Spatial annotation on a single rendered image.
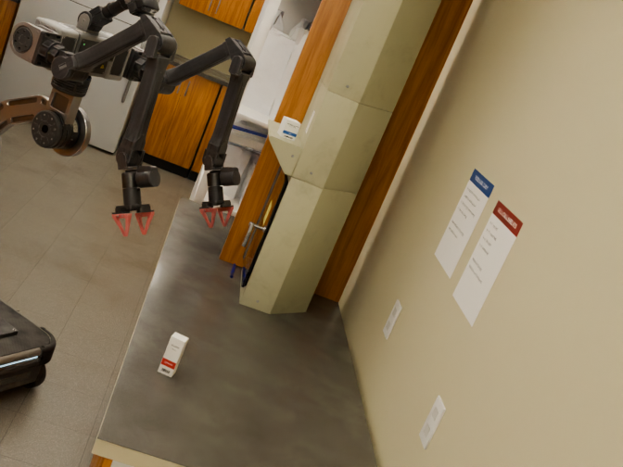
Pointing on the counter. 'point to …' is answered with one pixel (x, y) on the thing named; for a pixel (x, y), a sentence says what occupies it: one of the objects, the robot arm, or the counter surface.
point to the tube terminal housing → (314, 202)
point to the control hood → (285, 148)
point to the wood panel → (419, 83)
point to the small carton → (288, 128)
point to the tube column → (377, 49)
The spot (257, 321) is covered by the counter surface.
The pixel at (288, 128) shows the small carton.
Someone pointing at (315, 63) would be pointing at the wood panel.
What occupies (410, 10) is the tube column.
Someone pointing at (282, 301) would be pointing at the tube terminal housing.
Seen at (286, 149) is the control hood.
